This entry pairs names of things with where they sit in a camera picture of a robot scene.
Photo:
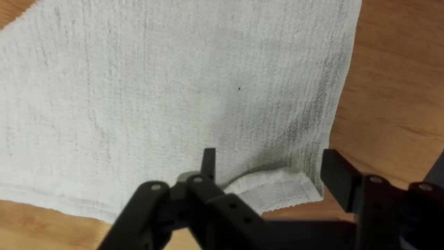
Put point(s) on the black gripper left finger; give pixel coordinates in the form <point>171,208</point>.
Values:
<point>185,217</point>

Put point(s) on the white square towel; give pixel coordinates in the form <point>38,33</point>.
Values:
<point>161,92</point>

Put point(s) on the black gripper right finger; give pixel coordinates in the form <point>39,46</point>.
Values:
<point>383,208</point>

